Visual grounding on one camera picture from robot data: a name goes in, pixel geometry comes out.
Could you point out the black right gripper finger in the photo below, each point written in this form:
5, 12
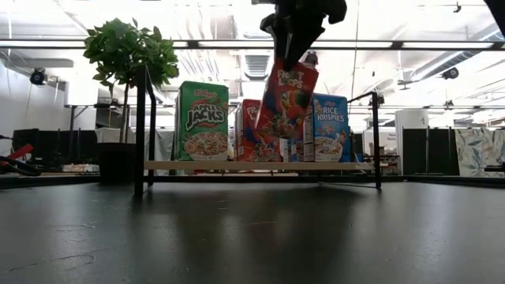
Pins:
282, 46
299, 47

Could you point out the red Froot Loops cereal box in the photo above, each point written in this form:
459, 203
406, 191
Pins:
286, 102
252, 146

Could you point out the blue Rice Krispies cereal box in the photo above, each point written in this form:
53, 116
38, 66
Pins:
331, 126
296, 152

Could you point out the green Apple Jacks cereal box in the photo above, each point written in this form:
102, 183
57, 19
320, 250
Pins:
203, 118

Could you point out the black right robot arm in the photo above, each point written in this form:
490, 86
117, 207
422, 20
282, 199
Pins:
499, 12

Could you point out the black horizontal rig bar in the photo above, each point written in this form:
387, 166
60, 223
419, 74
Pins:
221, 44

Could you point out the black partition panel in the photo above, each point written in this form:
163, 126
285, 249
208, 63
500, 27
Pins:
414, 152
47, 146

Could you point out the green potted plant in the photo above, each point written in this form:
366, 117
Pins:
118, 47

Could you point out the leaf patterned cloth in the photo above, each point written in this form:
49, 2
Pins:
475, 152

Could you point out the red bar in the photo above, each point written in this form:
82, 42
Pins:
21, 151

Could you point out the black hanging camera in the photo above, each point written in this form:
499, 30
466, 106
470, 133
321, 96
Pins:
312, 58

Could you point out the wooden shelf with black frame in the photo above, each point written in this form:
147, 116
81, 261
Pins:
221, 165

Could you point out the black dome camera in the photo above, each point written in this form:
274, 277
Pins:
38, 77
450, 73

